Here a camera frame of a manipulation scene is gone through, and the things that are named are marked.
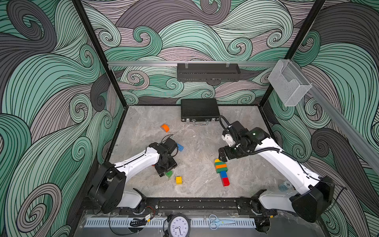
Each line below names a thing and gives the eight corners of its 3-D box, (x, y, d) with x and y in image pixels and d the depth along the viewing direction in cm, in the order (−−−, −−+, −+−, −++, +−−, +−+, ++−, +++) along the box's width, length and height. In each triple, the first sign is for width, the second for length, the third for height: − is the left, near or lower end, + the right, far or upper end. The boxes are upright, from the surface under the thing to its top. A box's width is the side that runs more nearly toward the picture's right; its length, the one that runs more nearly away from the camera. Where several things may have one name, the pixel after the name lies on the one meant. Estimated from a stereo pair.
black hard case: (180, 125, 110) (180, 120, 105) (181, 102, 126) (181, 97, 122) (219, 125, 110) (220, 120, 105) (215, 102, 126) (216, 97, 122)
